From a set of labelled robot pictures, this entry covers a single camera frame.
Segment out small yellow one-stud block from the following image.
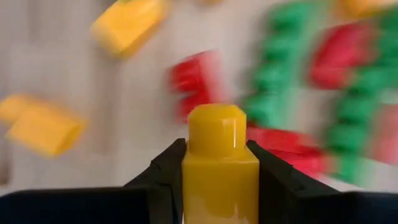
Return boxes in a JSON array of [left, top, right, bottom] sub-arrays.
[[182, 104, 261, 224]]

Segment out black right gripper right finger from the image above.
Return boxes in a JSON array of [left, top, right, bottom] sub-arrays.
[[247, 139, 398, 224]]

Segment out green toy building block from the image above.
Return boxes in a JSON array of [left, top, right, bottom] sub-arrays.
[[323, 9, 398, 187]]

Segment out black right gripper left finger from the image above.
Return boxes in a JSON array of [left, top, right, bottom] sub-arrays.
[[0, 138, 187, 224]]

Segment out long green building block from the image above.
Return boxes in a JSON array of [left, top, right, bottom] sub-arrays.
[[241, 1, 318, 130]]

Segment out yellow toy building block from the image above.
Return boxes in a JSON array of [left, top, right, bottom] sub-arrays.
[[335, 0, 398, 19], [90, 0, 171, 60], [0, 93, 88, 158]]

